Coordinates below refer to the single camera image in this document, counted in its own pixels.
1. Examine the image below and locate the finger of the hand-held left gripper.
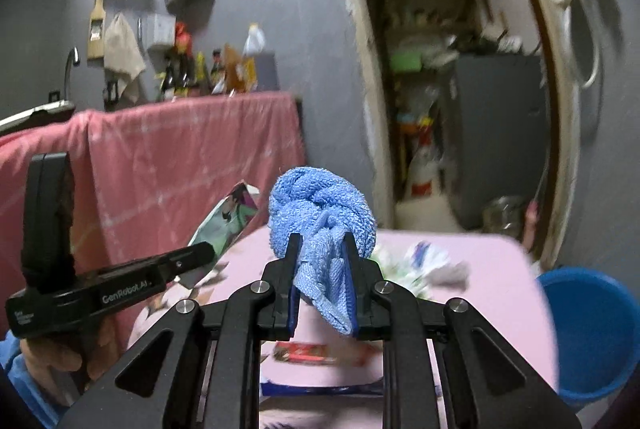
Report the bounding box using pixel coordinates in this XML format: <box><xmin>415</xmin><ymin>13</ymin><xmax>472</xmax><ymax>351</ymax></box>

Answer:
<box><xmin>154</xmin><ymin>242</ymin><xmax>217</xmax><ymax>284</ymax></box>

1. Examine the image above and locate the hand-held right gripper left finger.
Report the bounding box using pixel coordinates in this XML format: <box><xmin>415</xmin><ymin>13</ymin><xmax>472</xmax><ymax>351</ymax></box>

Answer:
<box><xmin>55</xmin><ymin>233</ymin><xmax>303</xmax><ymax>429</ymax></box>

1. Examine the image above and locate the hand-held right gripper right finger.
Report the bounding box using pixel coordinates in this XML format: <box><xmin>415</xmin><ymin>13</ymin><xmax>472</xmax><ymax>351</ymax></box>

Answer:
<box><xmin>342</xmin><ymin>234</ymin><xmax>583</xmax><ymax>429</ymax></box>

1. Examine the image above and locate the colourful printed carton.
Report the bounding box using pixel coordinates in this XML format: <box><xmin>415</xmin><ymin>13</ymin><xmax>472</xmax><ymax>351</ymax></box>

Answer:
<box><xmin>172</xmin><ymin>180</ymin><xmax>261</xmax><ymax>289</ymax></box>

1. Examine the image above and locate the blue snack packet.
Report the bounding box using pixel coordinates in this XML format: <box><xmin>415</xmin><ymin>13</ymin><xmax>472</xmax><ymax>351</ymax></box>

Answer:
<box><xmin>260</xmin><ymin>380</ymin><xmax>386</xmax><ymax>398</ymax></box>

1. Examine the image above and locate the blue towel cloth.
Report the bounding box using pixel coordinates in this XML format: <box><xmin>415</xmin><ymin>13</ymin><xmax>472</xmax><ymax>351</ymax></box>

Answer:
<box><xmin>267</xmin><ymin>166</ymin><xmax>378</xmax><ymax>336</ymax></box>

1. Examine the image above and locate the blue plastic basin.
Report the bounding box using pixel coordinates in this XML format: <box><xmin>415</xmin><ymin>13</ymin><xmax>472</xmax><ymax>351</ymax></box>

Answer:
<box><xmin>536</xmin><ymin>266</ymin><xmax>640</xmax><ymax>408</ymax></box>

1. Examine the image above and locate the person's left hand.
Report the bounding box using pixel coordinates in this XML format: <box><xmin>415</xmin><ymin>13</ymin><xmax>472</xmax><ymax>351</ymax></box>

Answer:
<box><xmin>19</xmin><ymin>315</ymin><xmax>120</xmax><ymax>406</ymax></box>

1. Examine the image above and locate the red snack wrapper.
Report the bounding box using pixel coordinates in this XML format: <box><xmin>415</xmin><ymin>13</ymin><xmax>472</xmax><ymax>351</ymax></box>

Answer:
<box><xmin>272</xmin><ymin>341</ymin><xmax>370</xmax><ymax>367</ymax></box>

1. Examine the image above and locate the crumpled white green wrapper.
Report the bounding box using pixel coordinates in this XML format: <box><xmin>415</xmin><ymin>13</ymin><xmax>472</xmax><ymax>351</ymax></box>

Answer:
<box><xmin>372</xmin><ymin>240</ymin><xmax>451</xmax><ymax>300</ymax></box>

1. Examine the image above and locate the pink checked cloth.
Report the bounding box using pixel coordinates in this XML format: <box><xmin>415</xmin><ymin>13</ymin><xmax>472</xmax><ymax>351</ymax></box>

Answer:
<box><xmin>0</xmin><ymin>91</ymin><xmax>307</xmax><ymax>345</ymax></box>

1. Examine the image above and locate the crumpled grey wrapper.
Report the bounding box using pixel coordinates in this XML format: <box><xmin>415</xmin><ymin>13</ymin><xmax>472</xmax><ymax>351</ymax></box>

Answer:
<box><xmin>430</xmin><ymin>260</ymin><xmax>472</xmax><ymax>287</ymax></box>

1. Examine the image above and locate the pink table cover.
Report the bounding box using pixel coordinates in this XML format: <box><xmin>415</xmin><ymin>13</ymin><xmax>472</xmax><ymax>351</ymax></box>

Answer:
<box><xmin>127</xmin><ymin>226</ymin><xmax>559</xmax><ymax>429</ymax></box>

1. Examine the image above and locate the metal faucet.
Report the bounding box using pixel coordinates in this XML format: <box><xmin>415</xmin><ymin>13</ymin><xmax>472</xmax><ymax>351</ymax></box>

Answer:
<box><xmin>63</xmin><ymin>47</ymin><xmax>81</xmax><ymax>100</ymax></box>

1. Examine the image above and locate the white bottle red label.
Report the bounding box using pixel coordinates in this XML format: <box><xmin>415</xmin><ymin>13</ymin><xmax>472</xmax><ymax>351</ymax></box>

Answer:
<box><xmin>406</xmin><ymin>143</ymin><xmax>442</xmax><ymax>200</ymax></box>

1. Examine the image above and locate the beige hanging cloth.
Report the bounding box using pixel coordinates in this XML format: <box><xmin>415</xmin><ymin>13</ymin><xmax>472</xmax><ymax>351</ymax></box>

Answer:
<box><xmin>103</xmin><ymin>12</ymin><xmax>147</xmax><ymax>104</ymax></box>

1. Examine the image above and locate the row of sauce bottles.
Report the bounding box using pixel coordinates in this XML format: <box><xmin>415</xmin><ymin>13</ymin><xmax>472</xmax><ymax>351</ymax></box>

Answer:
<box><xmin>157</xmin><ymin>43</ymin><xmax>257</xmax><ymax>100</ymax></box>

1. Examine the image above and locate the wooden hanging grater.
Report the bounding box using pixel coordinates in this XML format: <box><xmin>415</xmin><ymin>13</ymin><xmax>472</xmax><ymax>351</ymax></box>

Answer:
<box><xmin>87</xmin><ymin>0</ymin><xmax>109</xmax><ymax>61</ymax></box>

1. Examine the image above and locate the red hanging bag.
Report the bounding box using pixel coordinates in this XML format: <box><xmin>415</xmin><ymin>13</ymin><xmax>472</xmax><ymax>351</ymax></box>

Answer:
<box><xmin>174</xmin><ymin>23</ymin><xmax>195</xmax><ymax>56</ymax></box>

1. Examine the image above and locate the large plastic bottle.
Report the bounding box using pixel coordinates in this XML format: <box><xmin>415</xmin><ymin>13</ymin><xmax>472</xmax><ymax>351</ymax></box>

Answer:
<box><xmin>242</xmin><ymin>24</ymin><xmax>279</xmax><ymax>92</ymax></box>

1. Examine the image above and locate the grey cabinet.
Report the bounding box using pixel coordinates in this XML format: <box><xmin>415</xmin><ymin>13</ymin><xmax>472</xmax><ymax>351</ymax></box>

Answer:
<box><xmin>446</xmin><ymin>54</ymin><xmax>548</xmax><ymax>231</ymax></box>

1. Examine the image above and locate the green plastic basket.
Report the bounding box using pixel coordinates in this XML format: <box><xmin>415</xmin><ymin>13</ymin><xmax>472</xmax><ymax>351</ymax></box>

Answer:
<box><xmin>389</xmin><ymin>51</ymin><xmax>424</xmax><ymax>73</ymax></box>

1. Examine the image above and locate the dark kitchenware pile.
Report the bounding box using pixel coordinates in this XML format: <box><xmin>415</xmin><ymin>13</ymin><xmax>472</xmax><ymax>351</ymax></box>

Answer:
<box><xmin>445</xmin><ymin>28</ymin><xmax>524</xmax><ymax>56</ymax></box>

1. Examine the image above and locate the grey wall box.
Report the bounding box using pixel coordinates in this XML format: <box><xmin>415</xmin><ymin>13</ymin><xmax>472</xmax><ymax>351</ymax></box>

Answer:
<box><xmin>144</xmin><ymin>13</ymin><xmax>177</xmax><ymax>48</ymax></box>

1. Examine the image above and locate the pale door frame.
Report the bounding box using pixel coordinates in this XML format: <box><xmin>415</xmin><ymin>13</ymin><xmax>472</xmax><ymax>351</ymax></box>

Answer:
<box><xmin>322</xmin><ymin>0</ymin><xmax>576</xmax><ymax>271</ymax></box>

